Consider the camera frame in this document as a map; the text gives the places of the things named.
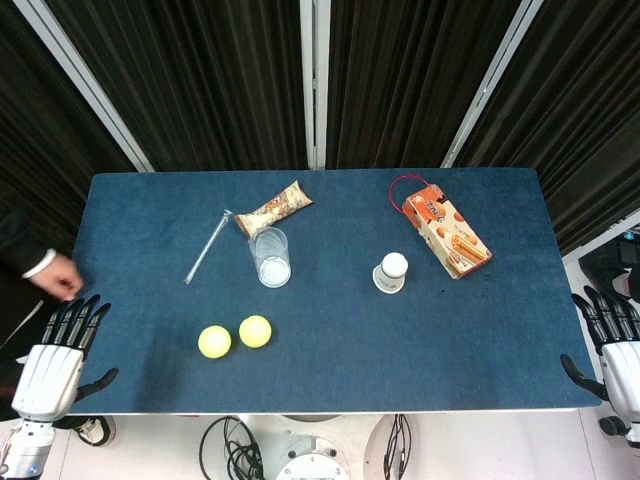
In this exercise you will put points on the person's bare hand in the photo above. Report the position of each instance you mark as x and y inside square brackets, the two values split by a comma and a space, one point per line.
[57, 281]

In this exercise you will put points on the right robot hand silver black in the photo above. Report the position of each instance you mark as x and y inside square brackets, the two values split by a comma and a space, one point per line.
[622, 375]

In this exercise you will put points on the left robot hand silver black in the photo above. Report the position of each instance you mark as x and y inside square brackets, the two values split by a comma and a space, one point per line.
[47, 375]

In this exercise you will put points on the yellow ball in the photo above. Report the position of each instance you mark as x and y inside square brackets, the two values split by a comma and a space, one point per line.
[255, 331]
[215, 341]

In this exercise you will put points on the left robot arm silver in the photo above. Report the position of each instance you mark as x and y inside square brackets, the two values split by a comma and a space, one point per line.
[22, 450]

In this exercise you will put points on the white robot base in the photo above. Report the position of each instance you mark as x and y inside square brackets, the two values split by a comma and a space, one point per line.
[310, 450]

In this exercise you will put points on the person's forearm black sleeve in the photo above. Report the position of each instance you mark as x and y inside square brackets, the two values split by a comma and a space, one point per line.
[20, 240]

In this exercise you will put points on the clear plastic cup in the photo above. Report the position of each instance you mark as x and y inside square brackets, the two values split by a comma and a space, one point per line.
[274, 272]

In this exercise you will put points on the black equipment unit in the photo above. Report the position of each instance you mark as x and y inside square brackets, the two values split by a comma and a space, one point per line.
[607, 265]

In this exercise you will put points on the clear wrapped drinking straw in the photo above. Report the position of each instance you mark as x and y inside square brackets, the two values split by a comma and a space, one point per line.
[205, 251]

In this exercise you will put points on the black pleated curtain panel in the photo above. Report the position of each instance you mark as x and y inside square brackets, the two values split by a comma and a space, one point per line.
[200, 85]
[35, 125]
[585, 125]
[400, 85]

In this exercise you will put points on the brown snack bag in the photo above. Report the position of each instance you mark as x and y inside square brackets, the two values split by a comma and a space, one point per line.
[275, 207]

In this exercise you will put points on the white paper cup upside down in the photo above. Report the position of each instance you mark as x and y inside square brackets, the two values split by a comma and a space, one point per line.
[390, 272]

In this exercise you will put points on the blue table cloth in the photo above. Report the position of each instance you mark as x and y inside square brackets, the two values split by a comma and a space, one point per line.
[350, 350]

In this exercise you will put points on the white partition post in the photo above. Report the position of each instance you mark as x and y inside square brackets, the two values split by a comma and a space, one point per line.
[487, 90]
[85, 85]
[313, 85]

